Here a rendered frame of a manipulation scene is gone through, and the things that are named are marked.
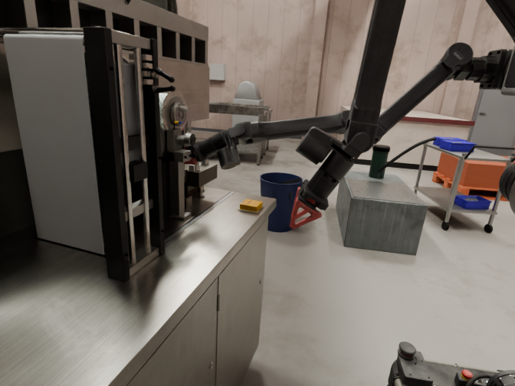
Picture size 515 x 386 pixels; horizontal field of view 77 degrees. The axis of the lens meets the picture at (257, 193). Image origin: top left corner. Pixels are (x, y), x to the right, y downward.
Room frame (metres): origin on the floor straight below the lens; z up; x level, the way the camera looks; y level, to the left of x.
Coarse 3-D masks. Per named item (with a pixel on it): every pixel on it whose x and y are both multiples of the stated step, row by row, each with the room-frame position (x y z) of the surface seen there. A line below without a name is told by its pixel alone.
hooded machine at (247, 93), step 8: (240, 88) 8.52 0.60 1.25; (248, 88) 8.48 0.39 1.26; (256, 88) 8.66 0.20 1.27; (240, 96) 8.52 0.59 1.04; (248, 96) 8.48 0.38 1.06; (256, 96) 8.44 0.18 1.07; (256, 104) 8.40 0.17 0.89; (232, 120) 8.51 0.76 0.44; (240, 120) 8.47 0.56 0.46; (248, 120) 8.43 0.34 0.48; (256, 120) 8.40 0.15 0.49
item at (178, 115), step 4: (172, 104) 1.07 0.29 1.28; (176, 104) 1.07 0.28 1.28; (180, 104) 1.08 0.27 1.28; (172, 108) 1.06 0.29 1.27; (176, 108) 1.06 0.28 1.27; (172, 112) 1.05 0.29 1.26; (176, 112) 1.06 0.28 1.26; (180, 112) 1.08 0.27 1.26; (184, 112) 1.10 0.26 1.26; (172, 116) 1.05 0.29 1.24; (176, 116) 1.06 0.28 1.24; (180, 116) 1.08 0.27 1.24; (184, 116) 1.10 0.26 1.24; (172, 120) 1.06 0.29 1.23; (176, 120) 1.06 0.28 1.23; (180, 120) 1.08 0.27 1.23; (184, 120) 1.10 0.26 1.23; (176, 124) 1.07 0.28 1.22; (180, 124) 1.08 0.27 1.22
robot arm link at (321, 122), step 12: (288, 120) 1.10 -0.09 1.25; (300, 120) 1.10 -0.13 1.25; (312, 120) 1.09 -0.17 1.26; (324, 120) 1.09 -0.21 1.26; (336, 120) 1.08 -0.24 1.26; (252, 132) 1.08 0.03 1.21; (264, 132) 1.08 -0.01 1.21; (276, 132) 1.08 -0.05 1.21; (288, 132) 1.08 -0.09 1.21; (300, 132) 1.08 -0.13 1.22; (336, 132) 1.10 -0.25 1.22; (240, 144) 1.13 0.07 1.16
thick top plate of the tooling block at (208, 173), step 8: (200, 168) 1.23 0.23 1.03; (208, 168) 1.25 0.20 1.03; (216, 168) 1.32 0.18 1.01; (192, 176) 1.18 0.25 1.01; (200, 176) 1.19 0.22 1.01; (208, 176) 1.25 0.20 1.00; (216, 176) 1.32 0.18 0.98; (184, 184) 1.20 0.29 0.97; (192, 184) 1.18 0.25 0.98; (200, 184) 1.19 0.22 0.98
